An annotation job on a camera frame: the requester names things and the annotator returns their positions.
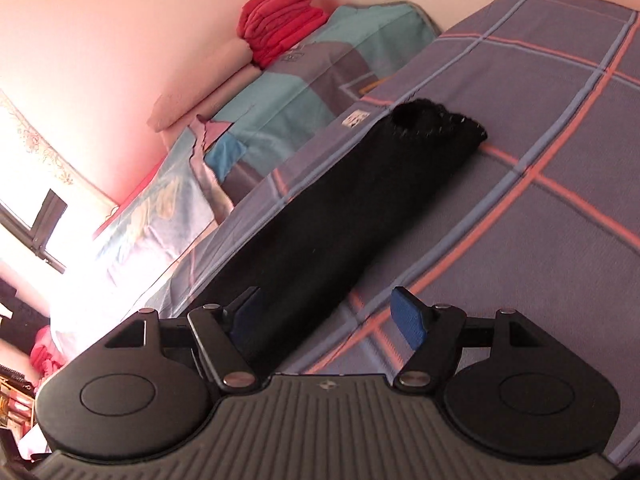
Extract red folded blanket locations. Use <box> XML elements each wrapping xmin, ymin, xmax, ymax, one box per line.
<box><xmin>237</xmin><ymin>0</ymin><xmax>329</xmax><ymax>69</ymax></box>

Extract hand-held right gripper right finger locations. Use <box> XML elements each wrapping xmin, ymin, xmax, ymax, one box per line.
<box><xmin>391</xmin><ymin>286</ymin><xmax>545</xmax><ymax>392</ymax></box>

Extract red cloth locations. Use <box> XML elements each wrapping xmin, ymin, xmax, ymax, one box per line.
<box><xmin>29</xmin><ymin>325</ymin><xmax>67</xmax><ymax>377</ymax></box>

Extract teal patchwork pillow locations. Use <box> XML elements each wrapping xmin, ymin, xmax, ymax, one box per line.
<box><xmin>202</xmin><ymin>1</ymin><xmax>442</xmax><ymax>207</ymax></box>

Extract light blue floral pillow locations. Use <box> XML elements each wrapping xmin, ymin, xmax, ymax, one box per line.
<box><xmin>50</xmin><ymin>125</ymin><xmax>234</xmax><ymax>357</ymax></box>

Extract black pants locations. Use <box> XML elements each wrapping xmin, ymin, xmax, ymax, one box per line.
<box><xmin>187</xmin><ymin>96</ymin><xmax>489</xmax><ymax>377</ymax></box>

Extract white lace curtain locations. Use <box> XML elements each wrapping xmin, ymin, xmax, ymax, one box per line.
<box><xmin>0</xmin><ymin>89</ymin><xmax>122</xmax><ymax>213</ymax></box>

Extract purple plaid bed sheet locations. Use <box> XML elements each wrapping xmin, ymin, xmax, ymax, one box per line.
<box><xmin>152</xmin><ymin>0</ymin><xmax>640</xmax><ymax>467</ymax></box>

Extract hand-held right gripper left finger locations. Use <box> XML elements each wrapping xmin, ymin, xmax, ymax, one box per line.
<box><xmin>102</xmin><ymin>286</ymin><xmax>263</xmax><ymax>392</ymax></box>

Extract dark window frame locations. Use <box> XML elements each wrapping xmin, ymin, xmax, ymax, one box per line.
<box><xmin>0</xmin><ymin>187</ymin><xmax>69</xmax><ymax>275</ymax></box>

